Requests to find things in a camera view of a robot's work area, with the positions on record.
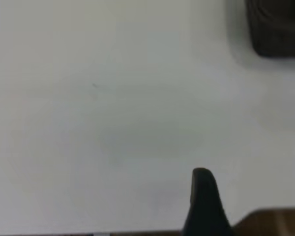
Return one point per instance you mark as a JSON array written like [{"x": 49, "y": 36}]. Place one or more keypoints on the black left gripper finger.
[{"x": 204, "y": 206}]

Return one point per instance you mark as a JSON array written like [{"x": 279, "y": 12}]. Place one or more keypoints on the black woven wicker basket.
[{"x": 277, "y": 29}]

